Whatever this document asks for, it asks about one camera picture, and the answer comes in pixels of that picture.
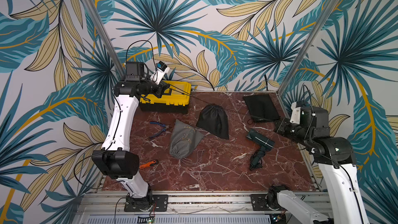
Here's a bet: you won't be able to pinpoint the yellow and black toolbox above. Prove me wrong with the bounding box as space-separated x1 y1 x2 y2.
139 80 192 114

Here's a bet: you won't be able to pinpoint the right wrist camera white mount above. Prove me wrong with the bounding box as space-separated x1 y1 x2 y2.
290 106 301 124

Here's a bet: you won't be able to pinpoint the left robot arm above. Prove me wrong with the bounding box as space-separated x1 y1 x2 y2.
91 62 170 212

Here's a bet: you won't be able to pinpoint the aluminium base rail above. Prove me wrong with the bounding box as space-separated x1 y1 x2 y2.
71 189 330 224

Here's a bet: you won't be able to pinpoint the black hair dryer bag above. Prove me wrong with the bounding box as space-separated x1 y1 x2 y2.
196 104 229 140

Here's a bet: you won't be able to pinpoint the blue handled cutting pliers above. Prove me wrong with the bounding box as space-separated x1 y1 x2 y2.
148 121 171 140

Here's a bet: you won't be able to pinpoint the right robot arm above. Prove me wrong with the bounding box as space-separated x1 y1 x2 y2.
266 101 369 224

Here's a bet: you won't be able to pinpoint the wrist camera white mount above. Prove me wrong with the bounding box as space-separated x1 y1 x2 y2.
150 61 170 85
290 106 301 124

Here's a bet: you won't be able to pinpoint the grey fabric drawstring pouch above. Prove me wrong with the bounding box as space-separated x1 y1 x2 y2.
169 120 204 159

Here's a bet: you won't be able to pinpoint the orange handled screwdriver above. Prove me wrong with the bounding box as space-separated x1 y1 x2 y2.
140 160 159 170

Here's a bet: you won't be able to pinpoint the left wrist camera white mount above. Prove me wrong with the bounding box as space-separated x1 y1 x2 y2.
150 61 170 85

